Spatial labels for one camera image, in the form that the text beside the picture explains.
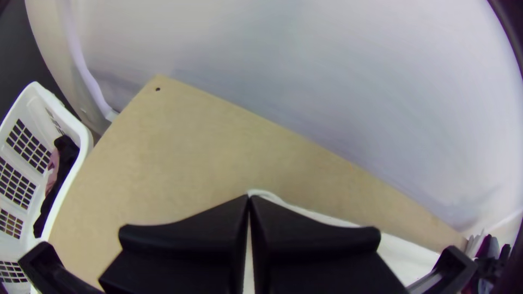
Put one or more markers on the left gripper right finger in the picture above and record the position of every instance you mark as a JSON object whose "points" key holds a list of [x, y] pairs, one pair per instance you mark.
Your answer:
{"points": [[318, 261]]}

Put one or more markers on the white t-shirt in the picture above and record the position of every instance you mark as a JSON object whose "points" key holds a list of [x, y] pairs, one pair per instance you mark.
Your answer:
{"points": [[408, 257]]}

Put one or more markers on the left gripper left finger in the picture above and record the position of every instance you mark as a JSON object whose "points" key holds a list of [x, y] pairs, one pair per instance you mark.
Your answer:
{"points": [[184, 253]]}

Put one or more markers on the white laundry basket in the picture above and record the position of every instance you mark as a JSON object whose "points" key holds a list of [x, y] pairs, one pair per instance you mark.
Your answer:
{"points": [[24, 122]]}

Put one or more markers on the heap of clothes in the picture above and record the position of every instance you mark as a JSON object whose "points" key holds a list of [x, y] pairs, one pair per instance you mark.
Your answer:
{"points": [[63, 159]]}

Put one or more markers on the pile of folded clothes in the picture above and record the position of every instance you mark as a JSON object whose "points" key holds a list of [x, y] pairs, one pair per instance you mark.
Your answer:
{"points": [[488, 265]]}

